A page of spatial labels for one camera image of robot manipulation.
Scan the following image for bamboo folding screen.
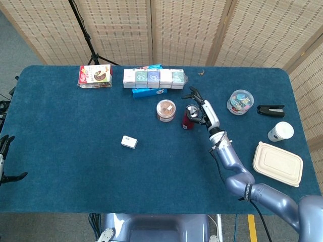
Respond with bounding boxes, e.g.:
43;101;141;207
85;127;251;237
0;0;323;149

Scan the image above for black cable bundle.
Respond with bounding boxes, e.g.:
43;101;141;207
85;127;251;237
88;213;102;242

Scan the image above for white cable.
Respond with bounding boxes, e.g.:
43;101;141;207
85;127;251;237
207;214;219;237

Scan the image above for black velcro arm strap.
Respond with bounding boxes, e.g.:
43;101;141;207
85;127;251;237
243;183;255;203

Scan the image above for black tripod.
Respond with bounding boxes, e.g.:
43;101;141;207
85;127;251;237
68;0;121;66

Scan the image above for black stapler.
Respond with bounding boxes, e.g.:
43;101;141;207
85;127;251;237
256;104;286;118

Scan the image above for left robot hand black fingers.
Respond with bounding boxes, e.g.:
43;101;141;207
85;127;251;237
0;135;28;186

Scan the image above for blue table cloth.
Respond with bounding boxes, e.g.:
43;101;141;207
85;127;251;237
0;65;322;216

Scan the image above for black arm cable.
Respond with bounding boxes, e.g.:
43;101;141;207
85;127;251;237
209;131;273;242

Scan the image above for dark red soda can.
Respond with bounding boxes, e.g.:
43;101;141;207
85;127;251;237
181;104;201;131

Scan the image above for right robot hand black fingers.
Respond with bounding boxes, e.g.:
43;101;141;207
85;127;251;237
181;86;220;133

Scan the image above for clear tub of binder clips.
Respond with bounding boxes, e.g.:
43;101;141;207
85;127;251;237
226;89;255;116

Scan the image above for yellow floor tape strip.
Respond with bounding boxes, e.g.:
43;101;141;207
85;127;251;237
247;214;258;242

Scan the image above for wrapped bundle of tissue packs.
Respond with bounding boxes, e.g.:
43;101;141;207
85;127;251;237
123;68;189;89

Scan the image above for red and white snack box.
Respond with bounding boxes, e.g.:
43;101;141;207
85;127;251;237
77;64;113;89

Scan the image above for white paper cup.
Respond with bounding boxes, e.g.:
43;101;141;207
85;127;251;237
267;121;295;143

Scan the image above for beige lidded lunch box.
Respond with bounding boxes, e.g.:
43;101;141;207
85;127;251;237
252;141;304;188

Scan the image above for clear jar of rubber bands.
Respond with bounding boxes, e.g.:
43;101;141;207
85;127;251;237
156;99;177;124

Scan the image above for black equipment beside table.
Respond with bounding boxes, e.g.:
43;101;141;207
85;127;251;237
0;75;20;132

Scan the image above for blue-grey robot torso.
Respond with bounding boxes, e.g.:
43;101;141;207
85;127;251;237
97;213;220;242

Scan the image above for blue cardboard box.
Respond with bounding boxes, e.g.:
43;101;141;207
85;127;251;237
132;64;168;99

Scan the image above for small white cardboard box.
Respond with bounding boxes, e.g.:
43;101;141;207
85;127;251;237
121;135;138;150

